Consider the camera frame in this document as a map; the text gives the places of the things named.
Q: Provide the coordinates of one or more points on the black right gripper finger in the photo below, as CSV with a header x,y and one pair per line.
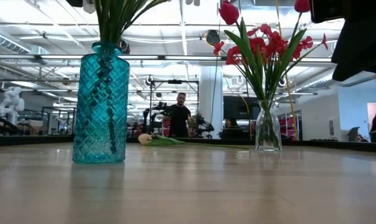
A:
x,y
327,10

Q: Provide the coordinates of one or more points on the white tulip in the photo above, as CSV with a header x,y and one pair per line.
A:
x,y
145,138

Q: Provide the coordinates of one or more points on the teal glass vase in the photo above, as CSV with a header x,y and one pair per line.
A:
x,y
100,109

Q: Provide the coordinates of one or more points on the black background robot arm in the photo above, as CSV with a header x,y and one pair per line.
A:
x,y
204,126
156,110

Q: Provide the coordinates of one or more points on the clear glass vase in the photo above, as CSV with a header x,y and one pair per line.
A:
x,y
268,137

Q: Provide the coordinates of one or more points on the grey chair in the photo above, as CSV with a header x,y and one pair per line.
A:
x,y
354,134

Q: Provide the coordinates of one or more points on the black monitor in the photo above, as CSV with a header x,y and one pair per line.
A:
x,y
237,107

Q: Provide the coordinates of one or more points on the white pillar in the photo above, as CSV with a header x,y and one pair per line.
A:
x,y
211,102

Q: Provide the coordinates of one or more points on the white robot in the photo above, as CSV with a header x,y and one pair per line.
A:
x,y
12,102

